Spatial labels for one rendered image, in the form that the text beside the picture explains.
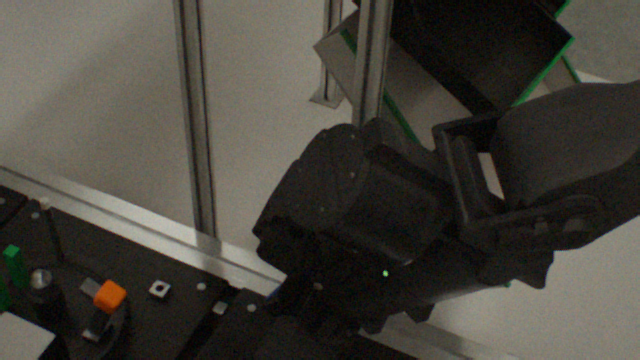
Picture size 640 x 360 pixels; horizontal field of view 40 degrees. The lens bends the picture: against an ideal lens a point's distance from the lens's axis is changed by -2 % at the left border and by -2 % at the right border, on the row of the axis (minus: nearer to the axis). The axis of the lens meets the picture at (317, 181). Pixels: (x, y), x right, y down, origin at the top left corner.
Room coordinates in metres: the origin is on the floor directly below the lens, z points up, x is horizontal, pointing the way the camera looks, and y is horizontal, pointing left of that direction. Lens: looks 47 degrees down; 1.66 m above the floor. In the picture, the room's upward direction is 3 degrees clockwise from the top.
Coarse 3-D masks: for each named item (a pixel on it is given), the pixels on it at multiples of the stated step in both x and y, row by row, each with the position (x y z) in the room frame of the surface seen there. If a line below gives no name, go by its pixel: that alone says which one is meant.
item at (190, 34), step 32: (192, 0) 0.61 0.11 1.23; (384, 0) 0.54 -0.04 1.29; (192, 32) 0.61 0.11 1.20; (384, 32) 0.54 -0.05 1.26; (192, 64) 0.61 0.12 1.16; (384, 64) 0.55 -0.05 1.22; (192, 96) 0.61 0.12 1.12; (320, 96) 0.91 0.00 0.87; (192, 128) 0.62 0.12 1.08; (192, 160) 0.61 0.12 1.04; (192, 192) 0.61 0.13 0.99
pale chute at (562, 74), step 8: (560, 64) 0.76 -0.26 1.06; (568, 64) 0.76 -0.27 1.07; (552, 72) 0.76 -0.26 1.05; (560, 72) 0.76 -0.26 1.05; (568, 72) 0.75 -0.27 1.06; (544, 80) 0.77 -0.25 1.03; (552, 80) 0.76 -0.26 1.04; (560, 80) 0.76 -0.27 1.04; (568, 80) 0.75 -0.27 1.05; (576, 80) 0.75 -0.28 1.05; (536, 88) 0.75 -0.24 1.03; (544, 88) 0.76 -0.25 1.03; (552, 88) 0.76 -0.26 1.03; (560, 88) 0.76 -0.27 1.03; (528, 96) 0.74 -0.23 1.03; (536, 96) 0.74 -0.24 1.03
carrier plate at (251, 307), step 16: (240, 304) 0.49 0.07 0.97; (256, 304) 0.49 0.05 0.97; (224, 320) 0.47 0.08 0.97; (240, 320) 0.47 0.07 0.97; (256, 320) 0.47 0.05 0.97; (224, 336) 0.45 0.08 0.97; (240, 336) 0.45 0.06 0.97; (208, 352) 0.43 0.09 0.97; (224, 352) 0.43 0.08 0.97; (240, 352) 0.43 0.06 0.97; (352, 352) 0.44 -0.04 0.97; (368, 352) 0.44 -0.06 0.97; (384, 352) 0.44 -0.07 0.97; (400, 352) 0.44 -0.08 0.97
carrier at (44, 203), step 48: (0, 240) 0.55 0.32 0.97; (48, 240) 0.55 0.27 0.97; (96, 240) 0.55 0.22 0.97; (0, 288) 0.45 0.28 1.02; (48, 288) 0.45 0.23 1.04; (144, 288) 0.50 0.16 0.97; (192, 288) 0.50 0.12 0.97; (96, 336) 0.42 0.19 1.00; (144, 336) 0.44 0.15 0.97; (192, 336) 0.45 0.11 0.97
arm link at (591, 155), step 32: (544, 96) 0.35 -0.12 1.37; (576, 96) 0.34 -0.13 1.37; (608, 96) 0.34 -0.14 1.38; (512, 128) 0.33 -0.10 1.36; (544, 128) 0.33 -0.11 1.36; (576, 128) 0.32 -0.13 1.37; (608, 128) 0.32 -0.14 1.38; (512, 160) 0.32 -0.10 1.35; (544, 160) 0.31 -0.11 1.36; (576, 160) 0.30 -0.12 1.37; (608, 160) 0.30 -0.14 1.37; (512, 192) 0.30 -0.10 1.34; (544, 192) 0.29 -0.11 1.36; (576, 192) 0.29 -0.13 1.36; (608, 192) 0.29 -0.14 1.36; (608, 224) 0.29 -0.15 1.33
